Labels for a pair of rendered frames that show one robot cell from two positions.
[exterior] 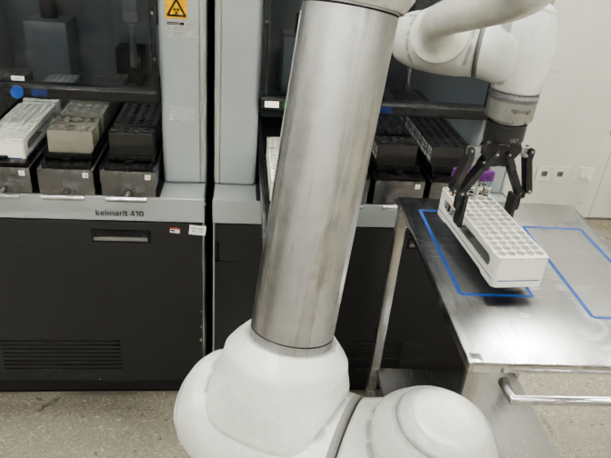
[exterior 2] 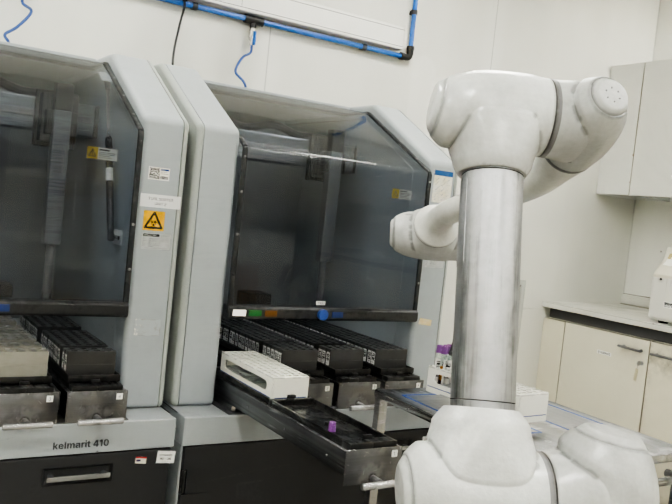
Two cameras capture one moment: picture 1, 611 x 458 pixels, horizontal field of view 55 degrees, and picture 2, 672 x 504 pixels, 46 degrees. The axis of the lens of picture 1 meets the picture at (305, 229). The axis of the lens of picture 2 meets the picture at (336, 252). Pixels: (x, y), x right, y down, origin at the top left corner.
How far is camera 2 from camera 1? 88 cm
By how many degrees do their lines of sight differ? 35
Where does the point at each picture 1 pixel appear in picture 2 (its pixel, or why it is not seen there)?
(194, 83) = (162, 294)
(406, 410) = (589, 429)
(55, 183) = (12, 411)
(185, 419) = (429, 484)
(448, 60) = (448, 244)
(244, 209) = (216, 426)
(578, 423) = not seen: outside the picture
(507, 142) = not seen: hidden behind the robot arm
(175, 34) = (149, 246)
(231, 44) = (201, 256)
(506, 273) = (525, 408)
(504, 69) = not seen: hidden behind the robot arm
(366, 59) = (519, 201)
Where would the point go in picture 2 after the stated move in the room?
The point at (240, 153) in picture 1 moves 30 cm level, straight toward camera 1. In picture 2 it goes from (202, 368) to (253, 398)
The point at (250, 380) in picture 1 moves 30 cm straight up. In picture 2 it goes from (486, 428) to (510, 221)
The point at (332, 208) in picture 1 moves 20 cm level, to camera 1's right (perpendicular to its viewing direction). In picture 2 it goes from (514, 295) to (612, 302)
